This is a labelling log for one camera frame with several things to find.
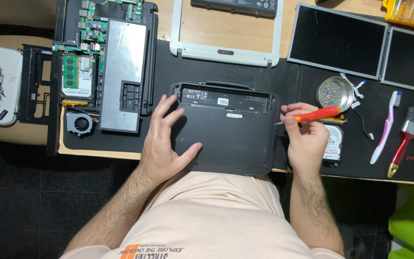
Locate black plastic bracket frame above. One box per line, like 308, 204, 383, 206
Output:
17, 44, 55, 125

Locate white flat ribbon cables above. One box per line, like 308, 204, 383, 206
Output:
339, 73, 367, 109

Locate heap of small screws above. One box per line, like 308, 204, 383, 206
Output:
320, 83, 341, 106

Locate green memory module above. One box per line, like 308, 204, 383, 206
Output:
63, 55, 80, 89

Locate yellow plastic tool case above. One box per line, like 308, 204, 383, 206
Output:
382, 0, 414, 30

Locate black laptop chassis frame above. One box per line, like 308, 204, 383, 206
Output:
47, 0, 159, 156

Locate silver backed laptop keyboard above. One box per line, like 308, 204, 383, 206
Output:
98, 19, 149, 134

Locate laptop hard drive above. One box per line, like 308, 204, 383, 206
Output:
321, 120, 345, 167

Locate black laptop battery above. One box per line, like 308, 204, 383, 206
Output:
190, 0, 277, 18

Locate person's peach shirt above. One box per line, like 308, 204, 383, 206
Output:
59, 169, 347, 259

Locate black laptop base case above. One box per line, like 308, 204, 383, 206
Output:
167, 82, 281, 176

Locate black desk mat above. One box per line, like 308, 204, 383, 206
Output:
58, 40, 414, 185

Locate large bare display panel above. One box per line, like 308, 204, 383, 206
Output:
287, 3, 389, 80

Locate black cooling fan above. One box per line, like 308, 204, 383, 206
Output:
66, 112, 97, 138

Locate green laptop motherboard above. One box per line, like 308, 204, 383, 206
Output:
52, 0, 145, 106

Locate red handled paintbrush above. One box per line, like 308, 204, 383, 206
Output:
387, 106, 414, 179

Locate round metal screw bowl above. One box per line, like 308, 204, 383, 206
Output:
316, 76, 354, 113

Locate pink and white toothbrush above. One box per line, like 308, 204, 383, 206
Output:
370, 91, 403, 165

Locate orange handled screwdriver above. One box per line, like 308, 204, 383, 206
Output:
273, 107, 341, 126

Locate silver laptop screen bezel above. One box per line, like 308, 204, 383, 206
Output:
170, 0, 284, 68

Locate person's left hand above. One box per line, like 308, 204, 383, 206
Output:
140, 94, 203, 180

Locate thin black cable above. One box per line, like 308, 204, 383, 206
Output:
354, 107, 375, 141

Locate person's right hand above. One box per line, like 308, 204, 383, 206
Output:
281, 102, 331, 174

